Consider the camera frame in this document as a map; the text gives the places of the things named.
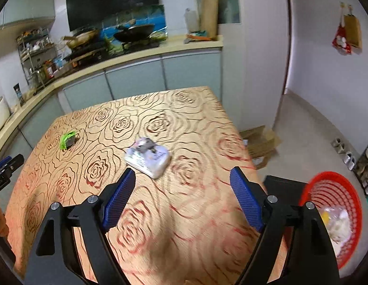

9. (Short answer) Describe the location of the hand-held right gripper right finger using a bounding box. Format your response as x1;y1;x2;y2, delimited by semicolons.
229;167;340;285

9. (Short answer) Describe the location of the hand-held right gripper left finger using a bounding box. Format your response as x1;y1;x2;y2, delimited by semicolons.
24;167;137;285

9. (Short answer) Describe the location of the white tissue packet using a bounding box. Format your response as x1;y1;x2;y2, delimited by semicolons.
125;137;171;179

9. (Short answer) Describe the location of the red plastic mesh basket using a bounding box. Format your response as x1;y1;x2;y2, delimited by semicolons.
298;171;363;269

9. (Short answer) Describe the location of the clear plastic bag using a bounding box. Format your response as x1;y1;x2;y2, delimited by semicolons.
317;205;352;229

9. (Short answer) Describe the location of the white rice cooker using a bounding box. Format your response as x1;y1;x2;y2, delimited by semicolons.
0;96;11;138

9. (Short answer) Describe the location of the brown cardboard box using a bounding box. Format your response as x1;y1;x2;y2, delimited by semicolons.
240;125;283;170

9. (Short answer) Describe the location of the bright green wrapper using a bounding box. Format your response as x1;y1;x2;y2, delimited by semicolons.
59;131;79;150

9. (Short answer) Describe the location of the rose patterned tablecloth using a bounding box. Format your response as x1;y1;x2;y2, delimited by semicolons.
7;86;291;285

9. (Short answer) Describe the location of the group of condiment bottles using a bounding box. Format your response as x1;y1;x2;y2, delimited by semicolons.
37;59;67;79

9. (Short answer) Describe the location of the metal kitchen rack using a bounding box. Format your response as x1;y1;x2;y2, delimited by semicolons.
16;27;58;88

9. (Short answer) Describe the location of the dark shoe rack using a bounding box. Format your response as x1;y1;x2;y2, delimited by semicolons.
353;144;368;196

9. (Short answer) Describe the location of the kitchen counter with grey cabinets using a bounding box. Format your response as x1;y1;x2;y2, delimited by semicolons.
0;34;224;161

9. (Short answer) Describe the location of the black gas stove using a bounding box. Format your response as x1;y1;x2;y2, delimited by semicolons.
64;40;160;66

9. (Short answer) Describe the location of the brass frying pan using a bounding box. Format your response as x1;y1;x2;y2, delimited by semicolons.
63;28;100;49

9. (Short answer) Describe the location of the orange kitchen utensil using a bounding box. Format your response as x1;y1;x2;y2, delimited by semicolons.
184;30;217;43

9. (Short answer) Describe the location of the black wok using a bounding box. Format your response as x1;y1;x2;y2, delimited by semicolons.
113;24;156;43

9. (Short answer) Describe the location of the red floral hanging cloth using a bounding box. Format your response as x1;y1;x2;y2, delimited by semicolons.
332;21;354;55

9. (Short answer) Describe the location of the translucent plastic jug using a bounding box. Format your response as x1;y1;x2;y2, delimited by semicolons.
184;7;199;33

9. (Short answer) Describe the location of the blue backsplash picture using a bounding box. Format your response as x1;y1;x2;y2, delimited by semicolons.
98;4;168;48

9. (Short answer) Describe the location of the black range hood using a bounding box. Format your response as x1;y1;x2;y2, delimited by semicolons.
65;0;160;32

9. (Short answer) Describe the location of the wooden cutting board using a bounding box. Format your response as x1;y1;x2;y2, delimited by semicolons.
200;0;220;40

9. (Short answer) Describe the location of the brown paper bag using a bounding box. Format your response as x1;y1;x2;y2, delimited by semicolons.
343;4;363;50

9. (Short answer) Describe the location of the frosted glass window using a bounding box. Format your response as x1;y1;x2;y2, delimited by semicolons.
193;0;241;25

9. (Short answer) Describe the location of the grey wall cabinet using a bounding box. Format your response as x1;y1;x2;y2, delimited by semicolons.
0;0;56;33

